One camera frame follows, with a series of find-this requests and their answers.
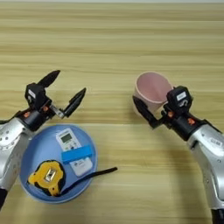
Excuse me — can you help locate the right gripper small black box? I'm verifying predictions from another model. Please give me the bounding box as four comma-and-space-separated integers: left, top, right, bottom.
166, 85, 194, 116

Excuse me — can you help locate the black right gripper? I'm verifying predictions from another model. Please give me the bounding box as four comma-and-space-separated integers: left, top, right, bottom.
132, 95, 215, 142

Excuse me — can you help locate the pink plastic cup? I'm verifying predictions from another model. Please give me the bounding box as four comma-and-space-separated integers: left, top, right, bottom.
132, 71, 175, 116

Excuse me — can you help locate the blue rectangular block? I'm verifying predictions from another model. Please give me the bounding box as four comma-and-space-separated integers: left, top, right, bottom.
60, 144, 95, 165

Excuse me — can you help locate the blue round plate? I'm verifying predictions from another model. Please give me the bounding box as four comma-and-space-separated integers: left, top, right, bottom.
19, 123, 99, 204

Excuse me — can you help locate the white remote control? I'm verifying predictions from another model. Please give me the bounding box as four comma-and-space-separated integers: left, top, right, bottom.
55, 127, 95, 178

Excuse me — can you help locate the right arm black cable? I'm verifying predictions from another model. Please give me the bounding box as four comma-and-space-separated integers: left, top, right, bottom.
205, 118, 224, 134

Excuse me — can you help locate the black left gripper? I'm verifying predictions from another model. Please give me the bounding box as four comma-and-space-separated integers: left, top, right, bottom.
14, 69, 88, 132

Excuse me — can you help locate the gripper small black box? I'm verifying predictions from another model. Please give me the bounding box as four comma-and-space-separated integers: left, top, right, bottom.
166, 85, 194, 116
24, 82, 48, 111

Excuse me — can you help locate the left gripper small black box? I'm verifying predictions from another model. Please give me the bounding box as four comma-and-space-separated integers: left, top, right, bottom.
24, 82, 48, 111

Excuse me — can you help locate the yellow tape measure black strap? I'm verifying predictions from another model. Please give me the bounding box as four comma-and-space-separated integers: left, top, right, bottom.
27, 159, 119, 197

